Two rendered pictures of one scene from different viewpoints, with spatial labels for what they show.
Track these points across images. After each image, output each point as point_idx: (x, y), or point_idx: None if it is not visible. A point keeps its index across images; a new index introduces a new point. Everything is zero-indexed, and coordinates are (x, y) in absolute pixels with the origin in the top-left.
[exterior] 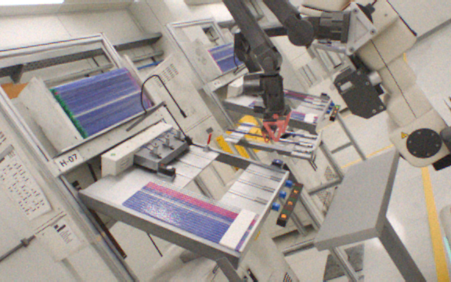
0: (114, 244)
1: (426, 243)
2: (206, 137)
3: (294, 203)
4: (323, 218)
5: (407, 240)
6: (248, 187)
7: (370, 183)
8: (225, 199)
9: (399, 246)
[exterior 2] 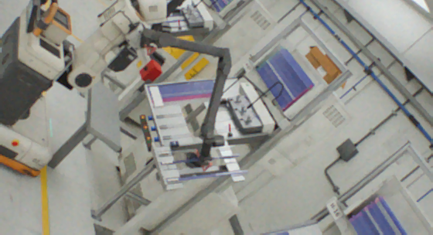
0: None
1: (52, 213)
2: None
3: (143, 128)
4: (136, 222)
5: (65, 227)
6: (175, 122)
7: (100, 107)
8: (178, 108)
9: (75, 132)
